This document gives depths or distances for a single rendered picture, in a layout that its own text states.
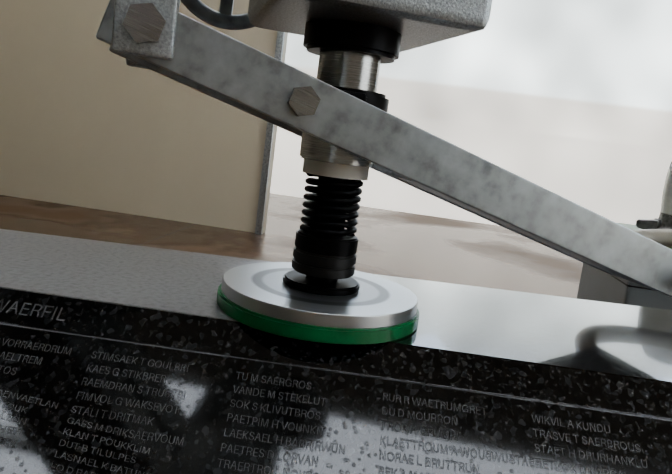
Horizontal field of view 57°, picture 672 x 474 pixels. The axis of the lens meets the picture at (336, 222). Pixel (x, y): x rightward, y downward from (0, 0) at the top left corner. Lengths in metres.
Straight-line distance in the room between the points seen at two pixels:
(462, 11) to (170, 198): 5.63
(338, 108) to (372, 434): 0.30
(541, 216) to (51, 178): 6.18
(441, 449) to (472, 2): 0.40
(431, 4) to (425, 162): 0.15
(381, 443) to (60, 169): 6.16
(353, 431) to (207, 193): 5.48
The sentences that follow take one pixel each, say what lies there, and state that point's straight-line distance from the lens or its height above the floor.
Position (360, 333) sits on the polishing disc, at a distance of 0.59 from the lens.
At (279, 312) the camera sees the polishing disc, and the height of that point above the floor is 0.84.
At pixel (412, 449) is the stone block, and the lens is 0.58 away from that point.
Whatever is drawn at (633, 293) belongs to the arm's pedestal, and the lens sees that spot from 1.69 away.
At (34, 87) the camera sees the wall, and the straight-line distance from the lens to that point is 6.74.
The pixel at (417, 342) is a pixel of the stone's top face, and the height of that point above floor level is 0.82.
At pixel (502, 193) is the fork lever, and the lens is 0.67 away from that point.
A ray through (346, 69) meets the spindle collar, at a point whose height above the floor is 1.08.
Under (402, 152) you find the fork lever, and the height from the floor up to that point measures 1.00.
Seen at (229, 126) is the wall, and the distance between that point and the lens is 5.91.
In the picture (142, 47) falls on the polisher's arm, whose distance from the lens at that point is 0.55.
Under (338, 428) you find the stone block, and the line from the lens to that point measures 0.58.
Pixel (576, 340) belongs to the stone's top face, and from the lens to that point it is 0.75.
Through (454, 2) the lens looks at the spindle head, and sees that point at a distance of 0.59.
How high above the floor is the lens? 1.01
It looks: 8 degrees down
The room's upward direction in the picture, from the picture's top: 7 degrees clockwise
